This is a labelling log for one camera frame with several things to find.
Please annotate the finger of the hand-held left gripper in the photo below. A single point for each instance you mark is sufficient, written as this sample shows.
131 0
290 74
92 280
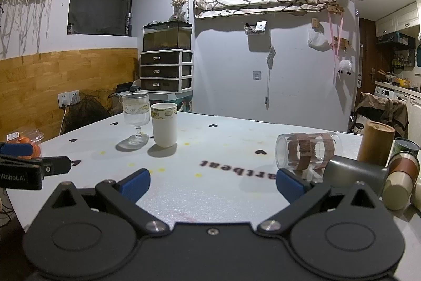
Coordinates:
57 165
14 150

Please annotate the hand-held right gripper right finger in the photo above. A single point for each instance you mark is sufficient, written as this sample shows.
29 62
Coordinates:
287 185

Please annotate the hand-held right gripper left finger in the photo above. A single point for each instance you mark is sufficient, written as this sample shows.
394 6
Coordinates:
138 184

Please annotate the clear glass cup brown bands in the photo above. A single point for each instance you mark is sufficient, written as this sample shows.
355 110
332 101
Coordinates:
307 152

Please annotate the white cup patterned band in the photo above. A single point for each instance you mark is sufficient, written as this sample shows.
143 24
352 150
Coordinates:
163 126

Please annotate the grey cup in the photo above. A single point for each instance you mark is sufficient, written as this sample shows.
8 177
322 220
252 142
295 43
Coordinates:
357 174

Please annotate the brown cylindrical cup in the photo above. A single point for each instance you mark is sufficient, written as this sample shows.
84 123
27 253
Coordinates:
376 142

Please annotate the brown and cream paper cup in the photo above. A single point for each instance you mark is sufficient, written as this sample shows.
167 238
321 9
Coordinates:
403 179

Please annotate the plain white cup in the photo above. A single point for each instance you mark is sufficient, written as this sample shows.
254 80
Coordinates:
417 195

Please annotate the plastic box of oranges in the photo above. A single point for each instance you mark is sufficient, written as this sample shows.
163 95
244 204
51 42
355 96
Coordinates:
31 139

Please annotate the black netting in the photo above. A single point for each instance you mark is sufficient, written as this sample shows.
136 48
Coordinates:
87 109

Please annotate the ribbed stemmed glass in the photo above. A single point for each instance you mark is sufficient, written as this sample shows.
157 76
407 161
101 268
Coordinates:
135 109

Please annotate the heart print tablecloth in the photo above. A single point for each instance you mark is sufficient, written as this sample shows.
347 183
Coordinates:
213 149

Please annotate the teal cabinet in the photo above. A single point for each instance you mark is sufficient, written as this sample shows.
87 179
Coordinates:
171 101

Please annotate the white drawer unit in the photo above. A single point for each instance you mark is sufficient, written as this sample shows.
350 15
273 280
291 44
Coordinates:
166 70

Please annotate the chair with draped cloth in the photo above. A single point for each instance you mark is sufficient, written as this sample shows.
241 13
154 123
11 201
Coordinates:
381 109

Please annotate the green printed can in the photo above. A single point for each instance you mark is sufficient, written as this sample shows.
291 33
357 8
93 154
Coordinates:
408 146

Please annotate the white plush sheep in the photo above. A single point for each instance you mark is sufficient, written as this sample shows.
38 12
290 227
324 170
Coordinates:
344 66

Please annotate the white washing machine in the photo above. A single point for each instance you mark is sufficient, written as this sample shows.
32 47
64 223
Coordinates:
389 92

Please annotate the macrame hanging shelf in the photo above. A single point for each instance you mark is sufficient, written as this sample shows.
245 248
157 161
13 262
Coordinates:
19 4

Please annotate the pink ribbon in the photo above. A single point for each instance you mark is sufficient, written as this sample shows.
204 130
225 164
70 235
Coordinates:
336 47

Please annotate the glass fish tank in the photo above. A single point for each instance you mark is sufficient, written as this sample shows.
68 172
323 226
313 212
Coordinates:
167 37

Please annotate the white plastic bag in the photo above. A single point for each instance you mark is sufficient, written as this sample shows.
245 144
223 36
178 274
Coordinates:
318 39

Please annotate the brown wooden door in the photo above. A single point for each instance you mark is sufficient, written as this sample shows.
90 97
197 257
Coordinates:
366 54

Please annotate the dried flower vase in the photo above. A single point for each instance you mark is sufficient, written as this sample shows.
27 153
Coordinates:
178 6

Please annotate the white kitchen cabinets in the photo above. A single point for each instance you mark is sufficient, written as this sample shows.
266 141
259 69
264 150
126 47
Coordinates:
398 19

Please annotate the white wall outlet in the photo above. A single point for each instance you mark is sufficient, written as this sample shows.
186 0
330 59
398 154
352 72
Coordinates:
68 98

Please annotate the grey wall switch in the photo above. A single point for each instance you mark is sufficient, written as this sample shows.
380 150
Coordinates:
257 75

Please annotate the small wall shelf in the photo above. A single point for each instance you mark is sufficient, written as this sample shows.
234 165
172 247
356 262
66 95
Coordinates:
255 28

